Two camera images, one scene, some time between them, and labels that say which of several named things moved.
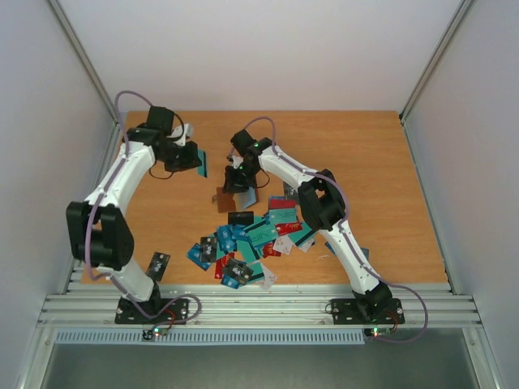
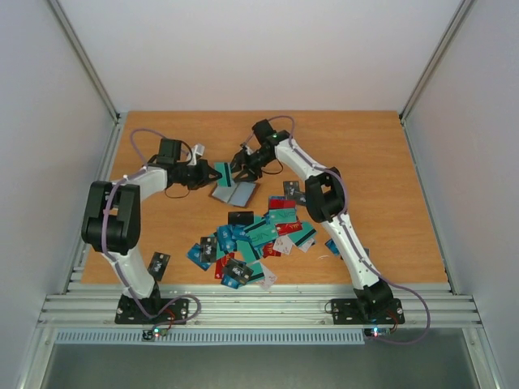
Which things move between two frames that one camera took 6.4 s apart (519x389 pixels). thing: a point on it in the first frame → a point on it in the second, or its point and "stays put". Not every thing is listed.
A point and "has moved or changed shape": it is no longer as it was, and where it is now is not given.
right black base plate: x=353 y=312 stays put
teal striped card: x=202 y=170 has moved or changed shape
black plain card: x=241 y=217 stays put
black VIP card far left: x=157 y=266 stays put
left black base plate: x=178 y=313 stays put
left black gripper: x=193 y=160 → x=205 y=179
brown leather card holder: x=225 y=201 has moved or changed shape
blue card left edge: x=194 y=254 stays put
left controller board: x=156 y=331 stays put
